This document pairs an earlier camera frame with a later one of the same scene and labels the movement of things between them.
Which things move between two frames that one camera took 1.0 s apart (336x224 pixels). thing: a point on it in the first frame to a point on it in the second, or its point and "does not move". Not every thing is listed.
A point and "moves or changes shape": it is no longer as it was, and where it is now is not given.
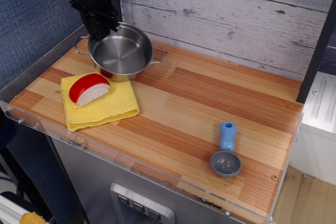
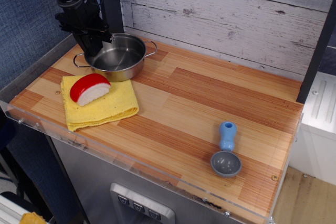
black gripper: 95,2 to 88,21
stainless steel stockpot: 123,55 moves or changes shape
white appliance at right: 314,154 does not move
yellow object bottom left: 32,218 does not move
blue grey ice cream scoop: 226,163 does not move
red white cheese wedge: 89,88 does not move
